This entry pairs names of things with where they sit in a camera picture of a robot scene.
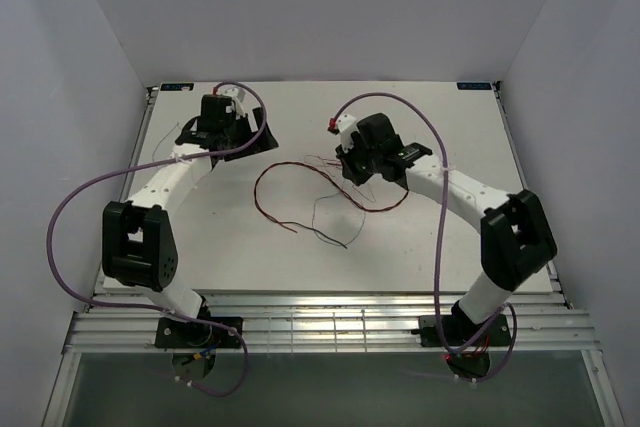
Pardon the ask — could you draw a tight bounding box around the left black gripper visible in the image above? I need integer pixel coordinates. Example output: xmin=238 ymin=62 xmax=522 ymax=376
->
xmin=221 ymin=108 xmax=277 ymax=162

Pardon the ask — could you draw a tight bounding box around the thin pink wire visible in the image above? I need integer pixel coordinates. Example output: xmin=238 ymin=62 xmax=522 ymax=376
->
xmin=302 ymin=154 xmax=381 ymax=198

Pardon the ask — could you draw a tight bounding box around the thin blue grey wire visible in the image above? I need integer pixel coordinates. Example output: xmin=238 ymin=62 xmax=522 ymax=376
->
xmin=310 ymin=186 xmax=369 ymax=251

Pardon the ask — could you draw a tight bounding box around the red black twisted wire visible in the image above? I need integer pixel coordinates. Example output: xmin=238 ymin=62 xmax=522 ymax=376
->
xmin=253 ymin=159 xmax=412 ymax=233

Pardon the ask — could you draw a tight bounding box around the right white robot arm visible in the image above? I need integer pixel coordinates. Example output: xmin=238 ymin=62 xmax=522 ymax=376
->
xmin=329 ymin=113 xmax=558 ymax=344

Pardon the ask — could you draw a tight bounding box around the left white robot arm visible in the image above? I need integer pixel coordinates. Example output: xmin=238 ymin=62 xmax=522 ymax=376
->
xmin=102 ymin=84 xmax=278 ymax=347

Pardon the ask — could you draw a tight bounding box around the right blue label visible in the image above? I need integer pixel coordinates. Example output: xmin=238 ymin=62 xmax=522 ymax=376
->
xmin=456 ymin=82 xmax=493 ymax=91

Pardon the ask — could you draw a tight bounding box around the blue label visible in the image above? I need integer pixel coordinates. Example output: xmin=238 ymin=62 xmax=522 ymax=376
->
xmin=160 ymin=82 xmax=194 ymax=92
xmin=456 ymin=82 xmax=493 ymax=91

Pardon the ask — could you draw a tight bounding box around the left blue label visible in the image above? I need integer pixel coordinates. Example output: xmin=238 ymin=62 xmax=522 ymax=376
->
xmin=160 ymin=82 xmax=194 ymax=92

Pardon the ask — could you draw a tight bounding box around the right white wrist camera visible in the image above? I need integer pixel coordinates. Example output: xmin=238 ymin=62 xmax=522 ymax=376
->
xmin=328 ymin=114 xmax=358 ymax=152

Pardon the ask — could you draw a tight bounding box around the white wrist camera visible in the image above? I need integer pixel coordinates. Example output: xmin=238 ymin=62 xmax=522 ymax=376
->
xmin=328 ymin=114 xmax=358 ymax=152
xmin=212 ymin=86 xmax=246 ymax=118

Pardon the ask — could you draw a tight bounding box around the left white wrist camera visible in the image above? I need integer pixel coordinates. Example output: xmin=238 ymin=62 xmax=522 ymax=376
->
xmin=212 ymin=86 xmax=246 ymax=118

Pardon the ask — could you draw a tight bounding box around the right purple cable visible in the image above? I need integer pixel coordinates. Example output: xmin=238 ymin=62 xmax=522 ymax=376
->
xmin=329 ymin=92 xmax=518 ymax=383

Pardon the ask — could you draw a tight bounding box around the purple cable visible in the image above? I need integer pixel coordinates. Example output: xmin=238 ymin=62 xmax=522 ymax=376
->
xmin=329 ymin=92 xmax=518 ymax=383
xmin=47 ymin=80 xmax=250 ymax=398

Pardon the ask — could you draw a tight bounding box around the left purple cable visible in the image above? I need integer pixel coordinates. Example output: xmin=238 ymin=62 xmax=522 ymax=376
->
xmin=47 ymin=80 xmax=250 ymax=398

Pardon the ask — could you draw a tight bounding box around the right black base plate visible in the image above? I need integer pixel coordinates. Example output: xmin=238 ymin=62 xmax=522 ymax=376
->
xmin=411 ymin=315 xmax=512 ymax=348

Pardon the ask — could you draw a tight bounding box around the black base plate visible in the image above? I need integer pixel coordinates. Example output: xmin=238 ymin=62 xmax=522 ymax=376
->
xmin=411 ymin=315 xmax=512 ymax=348
xmin=154 ymin=317 xmax=243 ymax=350

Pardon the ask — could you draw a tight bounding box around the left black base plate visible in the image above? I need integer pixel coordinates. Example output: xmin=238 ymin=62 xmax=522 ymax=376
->
xmin=154 ymin=317 xmax=243 ymax=350

